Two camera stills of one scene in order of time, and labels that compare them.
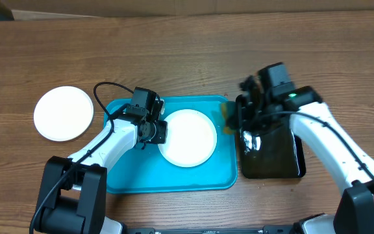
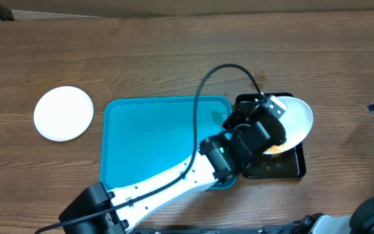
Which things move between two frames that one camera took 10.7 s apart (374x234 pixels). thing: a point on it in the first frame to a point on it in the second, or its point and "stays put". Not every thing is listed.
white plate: [191, 138] to [297, 120]
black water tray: [276, 153] stays put
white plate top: [63, 114] stays put
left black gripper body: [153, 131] to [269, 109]
